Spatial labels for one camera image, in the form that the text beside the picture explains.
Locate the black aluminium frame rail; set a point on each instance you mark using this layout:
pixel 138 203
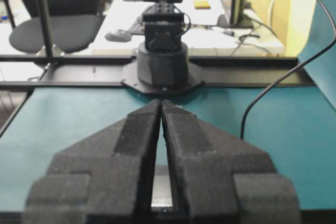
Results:
pixel 78 72

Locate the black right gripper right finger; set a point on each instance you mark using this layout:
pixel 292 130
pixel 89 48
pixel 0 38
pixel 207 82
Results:
pixel 219 178

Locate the grey computer mouse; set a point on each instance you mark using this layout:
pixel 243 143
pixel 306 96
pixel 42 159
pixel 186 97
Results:
pixel 118 35

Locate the black computer monitor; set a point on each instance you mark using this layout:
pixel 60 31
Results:
pixel 238 20

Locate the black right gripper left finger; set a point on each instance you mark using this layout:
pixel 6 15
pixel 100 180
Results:
pixel 105 178

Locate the black office chair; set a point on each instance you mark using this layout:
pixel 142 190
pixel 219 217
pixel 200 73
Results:
pixel 74 25

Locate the yellow sticky note pad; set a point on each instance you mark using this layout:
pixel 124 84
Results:
pixel 201 4

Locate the teal backdrop sheet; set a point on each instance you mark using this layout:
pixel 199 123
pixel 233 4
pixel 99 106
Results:
pixel 321 70

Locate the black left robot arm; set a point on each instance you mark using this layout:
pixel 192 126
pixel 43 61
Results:
pixel 163 29

